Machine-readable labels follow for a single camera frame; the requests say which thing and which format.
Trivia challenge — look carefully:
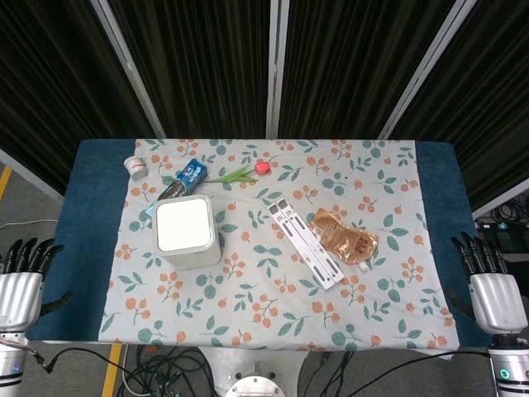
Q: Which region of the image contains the black power strip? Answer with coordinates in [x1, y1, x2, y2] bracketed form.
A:
[474, 218, 529, 237]

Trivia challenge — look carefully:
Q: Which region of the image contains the small white yogurt cup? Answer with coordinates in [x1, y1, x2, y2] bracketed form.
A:
[123, 155, 148, 180]

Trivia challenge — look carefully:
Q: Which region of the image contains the artificial pink tulip flower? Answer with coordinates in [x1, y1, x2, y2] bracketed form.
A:
[203, 160, 271, 185]

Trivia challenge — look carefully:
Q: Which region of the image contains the white square plastic container lid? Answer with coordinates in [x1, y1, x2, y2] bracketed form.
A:
[155, 197, 209, 253]

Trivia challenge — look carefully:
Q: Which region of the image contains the robot base metal flange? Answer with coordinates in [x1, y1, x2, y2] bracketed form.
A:
[225, 375, 283, 397]

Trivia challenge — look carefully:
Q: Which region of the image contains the black cable bundle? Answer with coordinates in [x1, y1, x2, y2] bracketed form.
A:
[31, 345, 232, 397]

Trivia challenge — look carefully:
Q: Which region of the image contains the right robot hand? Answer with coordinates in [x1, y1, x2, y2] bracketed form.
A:
[444, 231, 529, 335]

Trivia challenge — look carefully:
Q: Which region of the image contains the blue table mat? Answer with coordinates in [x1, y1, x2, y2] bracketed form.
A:
[25, 138, 493, 348]

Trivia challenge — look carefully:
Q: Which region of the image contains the floral patterned tablecloth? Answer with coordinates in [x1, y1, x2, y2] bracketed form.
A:
[98, 137, 459, 352]

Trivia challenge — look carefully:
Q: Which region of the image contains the white folding laptop stand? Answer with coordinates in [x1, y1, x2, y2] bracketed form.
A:
[267, 198, 346, 291]

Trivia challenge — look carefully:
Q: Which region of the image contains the black folding screen partition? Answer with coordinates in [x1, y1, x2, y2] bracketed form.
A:
[0, 0, 529, 216]

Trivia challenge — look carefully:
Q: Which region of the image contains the brown liquid spout pouch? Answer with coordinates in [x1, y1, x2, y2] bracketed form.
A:
[309, 208, 380, 272]

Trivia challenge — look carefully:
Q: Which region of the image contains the white square box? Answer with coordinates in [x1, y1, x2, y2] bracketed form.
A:
[155, 193, 222, 270]

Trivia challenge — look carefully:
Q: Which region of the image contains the blue cookie package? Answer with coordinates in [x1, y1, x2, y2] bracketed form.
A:
[147, 159, 207, 203]

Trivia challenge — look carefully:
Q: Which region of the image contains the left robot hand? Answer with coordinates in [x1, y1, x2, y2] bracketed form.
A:
[0, 237, 74, 332]

